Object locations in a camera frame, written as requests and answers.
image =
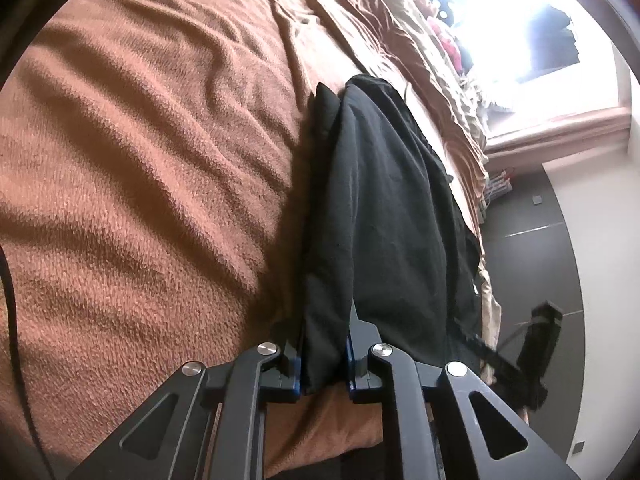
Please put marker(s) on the brown bed blanket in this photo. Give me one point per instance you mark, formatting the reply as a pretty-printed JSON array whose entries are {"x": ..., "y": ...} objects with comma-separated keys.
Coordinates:
[{"x": 154, "y": 186}]

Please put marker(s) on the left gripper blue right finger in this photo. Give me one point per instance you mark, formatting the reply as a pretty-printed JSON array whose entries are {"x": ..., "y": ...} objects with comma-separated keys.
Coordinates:
[{"x": 442, "y": 422}]

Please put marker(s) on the black button-up shirt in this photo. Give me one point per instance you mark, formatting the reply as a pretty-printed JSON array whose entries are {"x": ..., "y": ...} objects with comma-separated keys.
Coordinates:
[{"x": 385, "y": 238}]

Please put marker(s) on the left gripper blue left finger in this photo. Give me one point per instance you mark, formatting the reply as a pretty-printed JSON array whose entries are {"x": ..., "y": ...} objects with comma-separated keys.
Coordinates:
[{"x": 201, "y": 422}]

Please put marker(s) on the right pink curtain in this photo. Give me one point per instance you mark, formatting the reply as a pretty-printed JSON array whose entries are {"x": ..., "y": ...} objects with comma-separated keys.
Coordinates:
[{"x": 565, "y": 136}]

